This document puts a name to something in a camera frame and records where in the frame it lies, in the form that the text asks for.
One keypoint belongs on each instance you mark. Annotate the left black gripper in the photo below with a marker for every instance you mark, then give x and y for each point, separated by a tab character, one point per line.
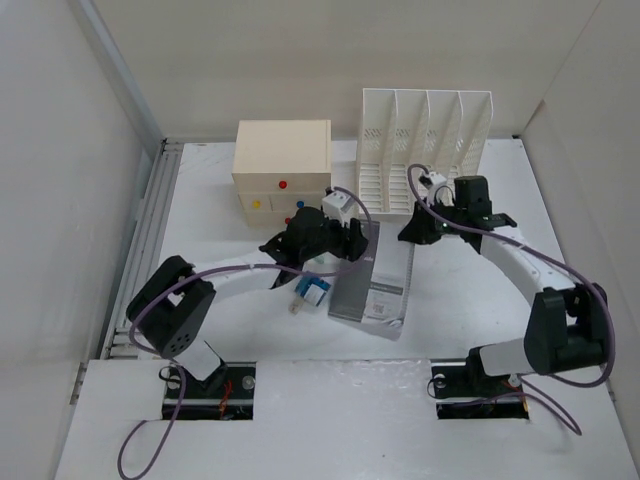
349	241

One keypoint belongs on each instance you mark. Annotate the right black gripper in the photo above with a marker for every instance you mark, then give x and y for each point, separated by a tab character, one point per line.
418	230

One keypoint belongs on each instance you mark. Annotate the blue gel jar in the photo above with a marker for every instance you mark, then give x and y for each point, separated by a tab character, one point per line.
312	290

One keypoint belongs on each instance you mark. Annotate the cream drawer cabinet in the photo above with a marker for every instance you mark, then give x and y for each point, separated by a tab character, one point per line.
281	166

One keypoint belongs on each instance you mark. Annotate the grey setup guide booklet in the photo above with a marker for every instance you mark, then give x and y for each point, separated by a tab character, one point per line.
373	298

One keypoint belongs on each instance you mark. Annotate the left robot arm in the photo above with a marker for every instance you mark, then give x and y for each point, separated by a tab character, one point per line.
172	306

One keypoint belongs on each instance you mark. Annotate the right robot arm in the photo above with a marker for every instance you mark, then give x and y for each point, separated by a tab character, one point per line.
569	326

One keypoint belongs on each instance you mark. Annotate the white plastic strip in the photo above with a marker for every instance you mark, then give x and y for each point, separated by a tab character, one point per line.
296	305

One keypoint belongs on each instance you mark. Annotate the white file organizer rack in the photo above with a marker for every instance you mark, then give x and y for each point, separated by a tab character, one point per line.
444	130

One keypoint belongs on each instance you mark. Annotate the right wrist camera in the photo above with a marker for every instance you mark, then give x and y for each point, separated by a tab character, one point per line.
431	181

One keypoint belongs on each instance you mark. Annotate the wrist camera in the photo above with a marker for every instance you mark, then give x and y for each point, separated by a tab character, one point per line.
431	181
338	205

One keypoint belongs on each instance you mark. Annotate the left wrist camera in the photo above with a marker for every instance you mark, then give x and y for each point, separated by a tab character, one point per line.
338	205

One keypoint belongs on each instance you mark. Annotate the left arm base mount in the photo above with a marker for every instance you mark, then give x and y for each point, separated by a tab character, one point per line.
229	396

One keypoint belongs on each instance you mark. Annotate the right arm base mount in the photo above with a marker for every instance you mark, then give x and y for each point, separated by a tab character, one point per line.
458	397

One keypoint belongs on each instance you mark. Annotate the aluminium frame rail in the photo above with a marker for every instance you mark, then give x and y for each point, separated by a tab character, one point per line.
154	189

